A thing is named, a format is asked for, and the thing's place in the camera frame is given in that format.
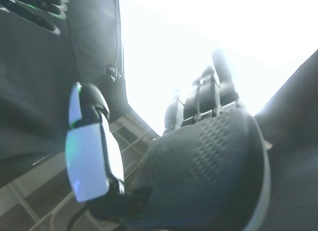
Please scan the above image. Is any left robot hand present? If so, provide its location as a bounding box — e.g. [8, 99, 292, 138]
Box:
[65, 49, 271, 231]

